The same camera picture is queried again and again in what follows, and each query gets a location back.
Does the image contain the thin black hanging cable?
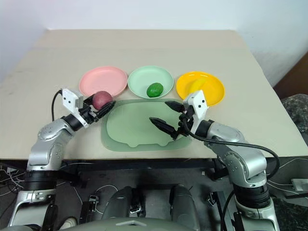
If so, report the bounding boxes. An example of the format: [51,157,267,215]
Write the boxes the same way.
[220,189,236,231]

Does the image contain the yellow plate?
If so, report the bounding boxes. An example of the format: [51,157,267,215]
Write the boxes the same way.
[175,71,226,107]

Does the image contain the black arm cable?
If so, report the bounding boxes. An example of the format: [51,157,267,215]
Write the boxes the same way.
[51,89,64,121]
[179,120,281,180]

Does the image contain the white round cap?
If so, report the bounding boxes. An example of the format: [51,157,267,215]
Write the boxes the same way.
[61,216,78,230]

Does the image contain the dark grey rounded shape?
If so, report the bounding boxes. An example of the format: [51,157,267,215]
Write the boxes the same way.
[169,184,201,231]
[102,186,145,220]

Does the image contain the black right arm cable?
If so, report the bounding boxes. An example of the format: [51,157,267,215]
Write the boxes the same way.
[179,120,281,180]

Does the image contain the white box on floor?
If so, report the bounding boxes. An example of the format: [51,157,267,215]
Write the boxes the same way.
[290,178,308,192]

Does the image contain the green lime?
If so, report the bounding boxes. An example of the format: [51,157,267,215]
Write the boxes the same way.
[146,82,165,98]

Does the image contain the grey robot torso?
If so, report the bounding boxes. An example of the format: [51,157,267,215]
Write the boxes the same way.
[59,217,201,231]

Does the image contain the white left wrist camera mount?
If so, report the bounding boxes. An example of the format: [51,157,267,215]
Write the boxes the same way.
[61,88,89,126]

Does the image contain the brown wooden board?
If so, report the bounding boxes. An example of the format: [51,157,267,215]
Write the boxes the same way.
[274,51,308,100]

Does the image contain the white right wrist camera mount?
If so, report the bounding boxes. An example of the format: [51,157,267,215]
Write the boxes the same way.
[183,90,208,126]

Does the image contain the light green plate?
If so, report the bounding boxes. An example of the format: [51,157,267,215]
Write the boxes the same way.
[127,65,175,100]

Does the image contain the pink plate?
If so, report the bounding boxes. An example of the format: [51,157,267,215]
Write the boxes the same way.
[78,66,128,98]

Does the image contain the camouflage fabric seat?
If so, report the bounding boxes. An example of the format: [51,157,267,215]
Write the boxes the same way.
[281,93,308,145]

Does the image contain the green rounded tray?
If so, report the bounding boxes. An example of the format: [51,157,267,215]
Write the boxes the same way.
[100,98,193,152]

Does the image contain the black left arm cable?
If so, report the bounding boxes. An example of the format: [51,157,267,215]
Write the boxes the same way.
[51,89,64,121]

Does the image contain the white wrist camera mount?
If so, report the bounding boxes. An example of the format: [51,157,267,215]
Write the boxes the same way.
[61,88,89,126]
[183,90,208,126]

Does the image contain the dark red round fruit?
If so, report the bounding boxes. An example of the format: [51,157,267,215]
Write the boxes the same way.
[92,90,114,110]

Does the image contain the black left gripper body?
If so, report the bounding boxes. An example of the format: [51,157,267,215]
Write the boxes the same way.
[78,103,102,125]

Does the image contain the yellow banana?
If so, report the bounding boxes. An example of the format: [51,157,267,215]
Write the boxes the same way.
[187,79,210,93]

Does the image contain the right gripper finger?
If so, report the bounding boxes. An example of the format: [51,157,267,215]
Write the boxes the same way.
[149,116,179,140]
[164,101,185,113]

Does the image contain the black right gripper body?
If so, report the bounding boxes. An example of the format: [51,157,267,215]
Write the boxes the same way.
[171,105,196,141]

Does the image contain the white floor wires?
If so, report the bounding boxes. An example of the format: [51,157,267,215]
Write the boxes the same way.
[0,163,26,193]

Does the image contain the black metal table frame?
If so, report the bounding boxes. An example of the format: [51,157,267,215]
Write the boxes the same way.
[59,158,228,189]

